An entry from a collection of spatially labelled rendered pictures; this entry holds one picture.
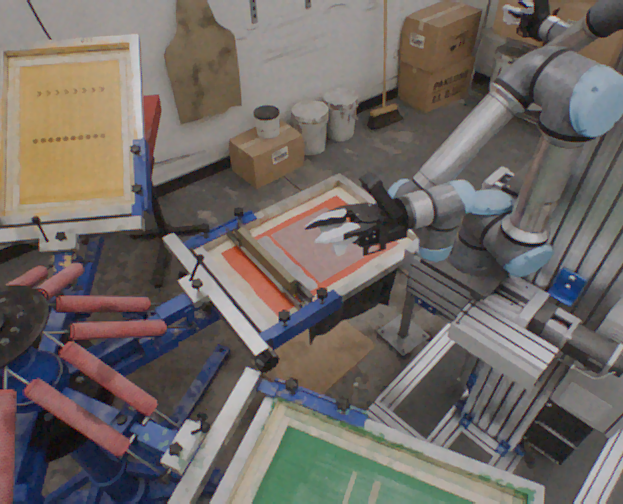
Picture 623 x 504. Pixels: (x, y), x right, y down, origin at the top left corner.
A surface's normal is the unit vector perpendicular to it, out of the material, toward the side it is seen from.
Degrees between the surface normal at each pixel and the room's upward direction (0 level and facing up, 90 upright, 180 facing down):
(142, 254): 0
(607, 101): 82
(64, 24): 90
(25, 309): 0
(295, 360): 3
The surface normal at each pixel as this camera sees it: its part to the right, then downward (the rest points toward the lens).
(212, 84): 0.10, 0.71
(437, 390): -0.03, -0.70
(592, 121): 0.36, 0.56
